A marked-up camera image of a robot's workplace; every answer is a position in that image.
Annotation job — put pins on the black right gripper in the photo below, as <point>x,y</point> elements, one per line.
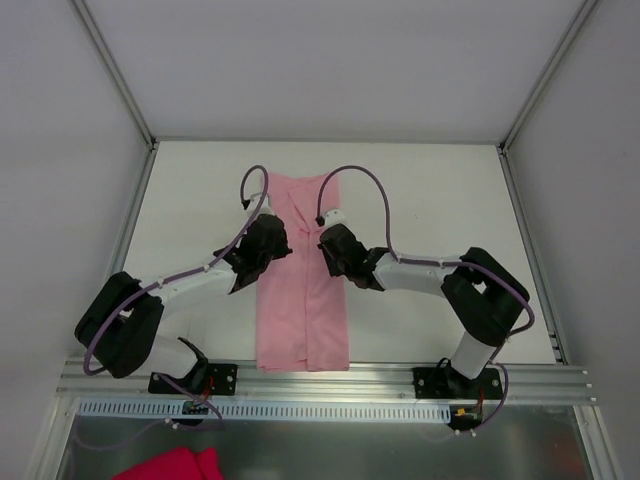
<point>333,248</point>

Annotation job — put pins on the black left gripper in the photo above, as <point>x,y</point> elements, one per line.
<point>273,242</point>

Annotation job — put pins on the pink t-shirt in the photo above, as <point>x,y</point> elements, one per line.
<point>301,310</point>

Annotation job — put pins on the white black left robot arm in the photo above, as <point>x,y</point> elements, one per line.
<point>120,328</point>

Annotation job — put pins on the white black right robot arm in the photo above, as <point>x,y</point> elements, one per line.
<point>489,302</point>

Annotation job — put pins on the red t-shirt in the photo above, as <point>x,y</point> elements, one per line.
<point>177,464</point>

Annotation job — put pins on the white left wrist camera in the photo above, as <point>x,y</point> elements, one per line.
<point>259,204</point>

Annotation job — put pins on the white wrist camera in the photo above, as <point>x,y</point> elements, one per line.
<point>259,204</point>
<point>333,217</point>

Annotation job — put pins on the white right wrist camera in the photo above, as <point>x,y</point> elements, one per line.
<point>333,217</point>

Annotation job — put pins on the aluminium mounting rail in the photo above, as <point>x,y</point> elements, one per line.
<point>364,382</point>

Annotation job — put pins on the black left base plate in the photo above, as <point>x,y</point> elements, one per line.
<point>217,379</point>

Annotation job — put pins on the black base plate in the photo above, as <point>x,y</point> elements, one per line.
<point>217,379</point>
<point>444,383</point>

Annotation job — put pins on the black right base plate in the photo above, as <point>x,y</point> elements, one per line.
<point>444,383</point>

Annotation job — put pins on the slotted white cable duct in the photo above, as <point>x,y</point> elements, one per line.
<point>230,409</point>

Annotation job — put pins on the left aluminium frame post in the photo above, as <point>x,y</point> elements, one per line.
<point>89,24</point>

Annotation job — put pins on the aluminium frame post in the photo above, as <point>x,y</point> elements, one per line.
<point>89,24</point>
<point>569,37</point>

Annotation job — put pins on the right aluminium frame post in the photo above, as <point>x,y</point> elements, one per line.
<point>569,37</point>

